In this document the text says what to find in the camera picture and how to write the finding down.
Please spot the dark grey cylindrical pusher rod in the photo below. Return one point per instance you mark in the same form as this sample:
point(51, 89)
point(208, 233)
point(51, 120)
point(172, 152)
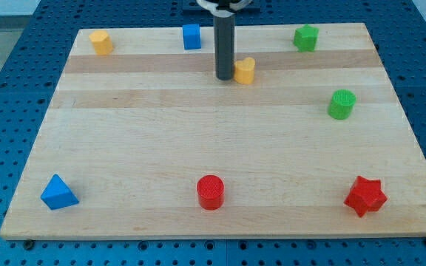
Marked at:
point(224, 47)

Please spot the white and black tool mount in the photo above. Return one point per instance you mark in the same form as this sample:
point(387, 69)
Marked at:
point(223, 8)

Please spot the yellow heart block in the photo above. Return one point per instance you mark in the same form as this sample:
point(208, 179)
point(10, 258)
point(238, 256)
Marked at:
point(244, 71)

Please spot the red star block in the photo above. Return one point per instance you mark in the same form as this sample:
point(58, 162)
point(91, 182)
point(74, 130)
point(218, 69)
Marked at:
point(365, 196)

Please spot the blue cube block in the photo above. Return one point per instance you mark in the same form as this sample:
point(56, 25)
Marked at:
point(191, 36)

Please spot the yellow hexagon block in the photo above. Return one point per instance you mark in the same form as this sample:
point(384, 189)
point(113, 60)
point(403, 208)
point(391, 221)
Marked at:
point(101, 42)

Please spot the green cylinder block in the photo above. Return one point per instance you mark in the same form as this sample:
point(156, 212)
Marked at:
point(341, 104)

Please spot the wooden board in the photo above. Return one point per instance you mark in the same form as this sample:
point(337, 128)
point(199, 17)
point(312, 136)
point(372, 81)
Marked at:
point(132, 132)

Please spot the red cylinder block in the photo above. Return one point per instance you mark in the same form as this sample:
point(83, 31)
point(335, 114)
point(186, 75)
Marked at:
point(210, 192)

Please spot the blue triangle block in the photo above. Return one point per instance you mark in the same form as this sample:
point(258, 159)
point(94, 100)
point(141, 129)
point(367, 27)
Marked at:
point(57, 194)

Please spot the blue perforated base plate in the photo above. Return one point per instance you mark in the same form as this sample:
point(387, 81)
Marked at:
point(30, 74)

